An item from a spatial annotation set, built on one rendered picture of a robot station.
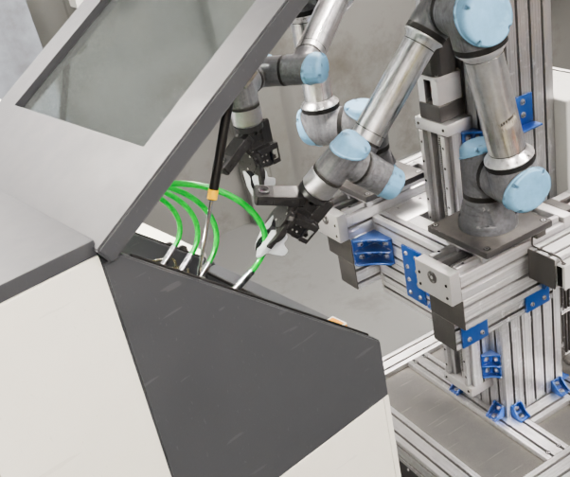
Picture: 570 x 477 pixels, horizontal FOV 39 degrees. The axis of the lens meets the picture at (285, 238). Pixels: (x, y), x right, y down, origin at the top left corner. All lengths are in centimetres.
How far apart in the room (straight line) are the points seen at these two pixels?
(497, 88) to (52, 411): 111
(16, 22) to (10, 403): 269
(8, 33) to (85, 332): 261
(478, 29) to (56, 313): 99
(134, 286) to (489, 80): 87
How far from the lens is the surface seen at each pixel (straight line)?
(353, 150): 169
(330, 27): 212
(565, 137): 242
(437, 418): 281
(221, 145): 149
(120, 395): 150
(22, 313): 135
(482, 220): 208
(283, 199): 176
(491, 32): 175
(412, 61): 186
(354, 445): 198
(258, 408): 171
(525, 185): 191
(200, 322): 154
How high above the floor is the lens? 205
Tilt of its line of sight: 27 degrees down
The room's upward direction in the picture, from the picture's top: 12 degrees counter-clockwise
